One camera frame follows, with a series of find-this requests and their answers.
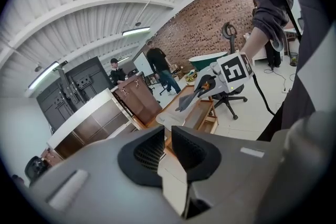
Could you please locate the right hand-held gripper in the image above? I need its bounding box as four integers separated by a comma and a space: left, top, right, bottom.
175, 51, 255, 113

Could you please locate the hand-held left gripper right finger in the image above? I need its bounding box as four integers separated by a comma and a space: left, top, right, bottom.
172, 125, 223, 182

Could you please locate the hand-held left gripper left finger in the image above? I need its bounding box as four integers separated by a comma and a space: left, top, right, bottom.
117, 125, 165, 187

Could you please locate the low wooden shelf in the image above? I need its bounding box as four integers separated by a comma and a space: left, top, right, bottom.
157, 83, 219, 137

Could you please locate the white slipper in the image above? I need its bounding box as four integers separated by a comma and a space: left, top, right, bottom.
156, 93, 196, 126

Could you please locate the person's right forearm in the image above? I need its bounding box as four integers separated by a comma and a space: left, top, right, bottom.
240, 25, 271, 60

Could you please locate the black office chair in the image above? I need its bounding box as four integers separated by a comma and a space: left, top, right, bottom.
209, 22, 249, 121

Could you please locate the brown wooden cabinet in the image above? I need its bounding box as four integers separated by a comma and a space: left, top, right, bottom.
114, 73, 164, 127

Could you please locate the green bathtub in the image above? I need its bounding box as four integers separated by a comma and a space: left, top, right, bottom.
188, 51, 229, 72

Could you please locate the whiteboard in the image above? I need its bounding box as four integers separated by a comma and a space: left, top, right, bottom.
133, 51, 153, 78

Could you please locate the white-topped brown counter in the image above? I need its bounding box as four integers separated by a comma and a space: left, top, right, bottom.
46, 88, 132, 160

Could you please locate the long ceiling lamp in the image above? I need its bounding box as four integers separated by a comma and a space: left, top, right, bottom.
121, 26, 151, 37
27, 60, 60, 90

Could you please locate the black swivel chair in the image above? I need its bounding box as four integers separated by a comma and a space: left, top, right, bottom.
24, 155, 49, 187

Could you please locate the person's dark jacket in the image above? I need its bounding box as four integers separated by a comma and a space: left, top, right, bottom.
238, 0, 336, 142

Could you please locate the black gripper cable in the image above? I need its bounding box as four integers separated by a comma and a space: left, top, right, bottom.
251, 74, 277, 116

